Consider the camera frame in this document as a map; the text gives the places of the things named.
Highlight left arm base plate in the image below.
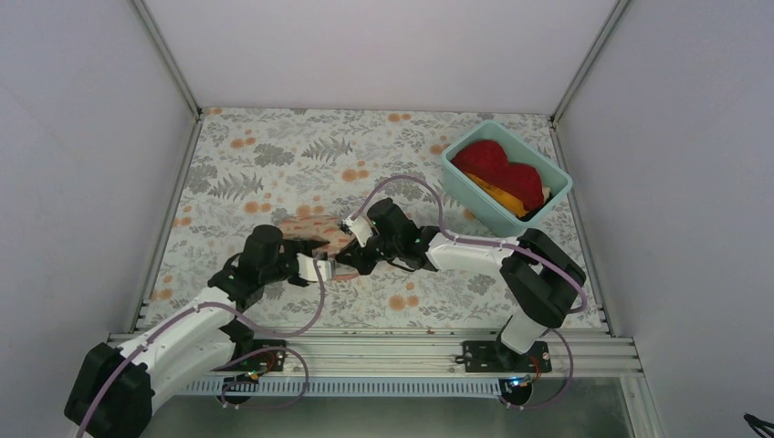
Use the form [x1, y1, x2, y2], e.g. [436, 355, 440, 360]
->
[233, 339, 287, 381]

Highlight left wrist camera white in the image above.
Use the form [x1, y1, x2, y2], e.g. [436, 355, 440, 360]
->
[297, 254, 336, 283]

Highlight red bra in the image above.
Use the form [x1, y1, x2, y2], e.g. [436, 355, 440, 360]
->
[452, 140, 550, 215]

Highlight floral patterned table mat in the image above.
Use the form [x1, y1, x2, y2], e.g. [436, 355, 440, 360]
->
[143, 107, 606, 330]

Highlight floral pink laundry bag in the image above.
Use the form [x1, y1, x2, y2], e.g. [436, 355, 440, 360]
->
[277, 215, 360, 287]

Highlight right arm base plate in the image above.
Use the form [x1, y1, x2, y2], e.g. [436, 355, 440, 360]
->
[455, 340, 552, 373]

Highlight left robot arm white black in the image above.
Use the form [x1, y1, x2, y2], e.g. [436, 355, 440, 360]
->
[64, 224, 334, 437]

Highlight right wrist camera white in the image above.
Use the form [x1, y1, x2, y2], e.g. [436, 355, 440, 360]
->
[341, 214, 375, 248]

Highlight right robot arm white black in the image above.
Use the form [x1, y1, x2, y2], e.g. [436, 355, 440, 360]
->
[336, 198, 588, 371]

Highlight teal plastic basket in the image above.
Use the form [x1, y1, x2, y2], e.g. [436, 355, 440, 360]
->
[441, 120, 573, 236]

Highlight orange yellow garment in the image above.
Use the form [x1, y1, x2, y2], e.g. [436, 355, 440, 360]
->
[465, 172, 528, 219]

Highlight aluminium rail frame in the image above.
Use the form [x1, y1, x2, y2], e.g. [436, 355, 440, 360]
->
[174, 330, 664, 437]

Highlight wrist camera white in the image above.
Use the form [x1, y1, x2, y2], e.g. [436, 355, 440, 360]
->
[341, 214, 375, 248]
[297, 254, 336, 283]

